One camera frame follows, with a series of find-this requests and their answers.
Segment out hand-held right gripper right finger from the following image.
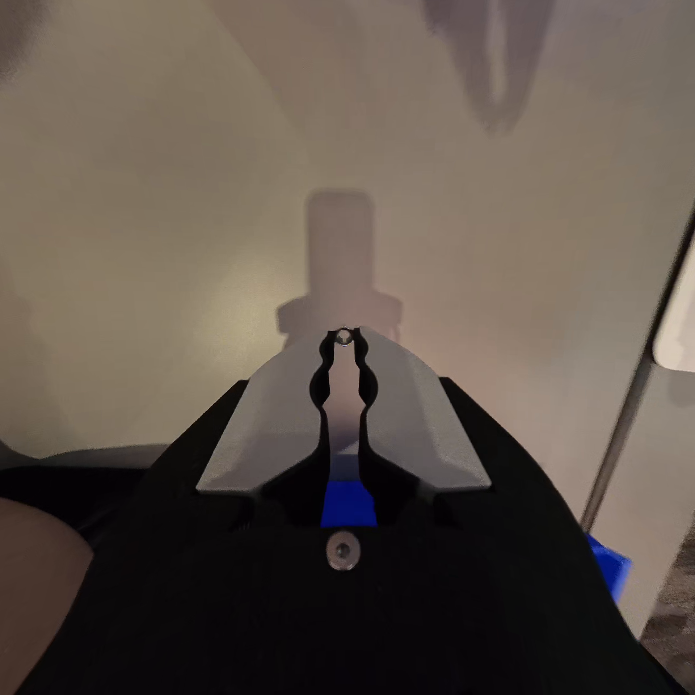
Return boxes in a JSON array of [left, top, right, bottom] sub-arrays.
[[353, 326, 493, 497]]

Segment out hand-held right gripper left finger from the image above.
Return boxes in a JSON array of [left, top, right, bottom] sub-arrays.
[[195, 327, 336, 496]]

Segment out blue plastic bin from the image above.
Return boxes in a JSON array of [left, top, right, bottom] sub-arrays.
[[322, 480, 633, 603]]

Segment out person's grey t-shirt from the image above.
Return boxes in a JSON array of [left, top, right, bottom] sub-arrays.
[[0, 497, 96, 695]]

